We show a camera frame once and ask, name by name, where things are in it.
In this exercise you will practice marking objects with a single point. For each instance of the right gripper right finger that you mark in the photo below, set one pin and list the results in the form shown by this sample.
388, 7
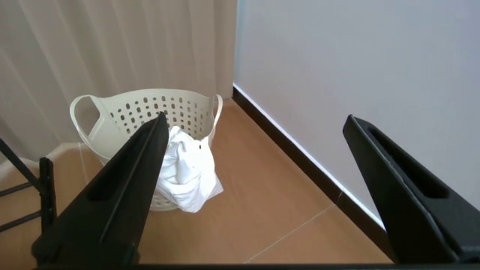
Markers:
412, 232

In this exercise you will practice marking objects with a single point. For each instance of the white garment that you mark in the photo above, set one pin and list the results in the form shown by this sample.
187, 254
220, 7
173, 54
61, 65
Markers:
187, 168

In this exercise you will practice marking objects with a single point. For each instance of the white laundry basket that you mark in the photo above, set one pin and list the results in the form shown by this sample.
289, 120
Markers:
108, 138

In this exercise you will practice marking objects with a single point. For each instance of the black clothes rack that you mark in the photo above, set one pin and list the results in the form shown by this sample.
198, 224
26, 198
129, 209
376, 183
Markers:
47, 187

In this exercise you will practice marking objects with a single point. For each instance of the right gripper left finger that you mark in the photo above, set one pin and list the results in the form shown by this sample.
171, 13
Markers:
75, 232

